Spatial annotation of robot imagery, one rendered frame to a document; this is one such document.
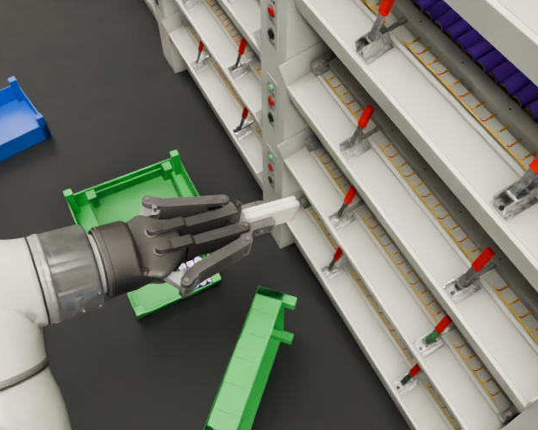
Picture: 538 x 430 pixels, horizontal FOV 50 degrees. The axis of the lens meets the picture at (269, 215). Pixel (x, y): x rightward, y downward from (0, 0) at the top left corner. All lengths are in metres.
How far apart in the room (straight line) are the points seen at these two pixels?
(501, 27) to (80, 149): 1.33
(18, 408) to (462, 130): 0.53
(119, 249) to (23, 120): 1.27
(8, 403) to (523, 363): 0.57
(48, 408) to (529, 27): 0.53
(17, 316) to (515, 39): 0.49
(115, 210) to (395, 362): 0.72
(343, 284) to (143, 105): 0.87
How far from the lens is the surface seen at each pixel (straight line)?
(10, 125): 1.83
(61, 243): 0.59
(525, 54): 0.55
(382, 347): 1.17
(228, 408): 1.07
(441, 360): 0.97
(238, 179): 1.56
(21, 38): 2.11
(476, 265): 0.76
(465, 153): 0.68
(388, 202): 0.86
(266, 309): 1.14
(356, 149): 0.89
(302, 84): 1.00
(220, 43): 1.39
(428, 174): 0.85
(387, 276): 1.01
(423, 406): 1.15
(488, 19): 0.57
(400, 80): 0.74
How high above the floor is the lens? 1.23
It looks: 56 degrees down
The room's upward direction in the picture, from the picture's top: straight up
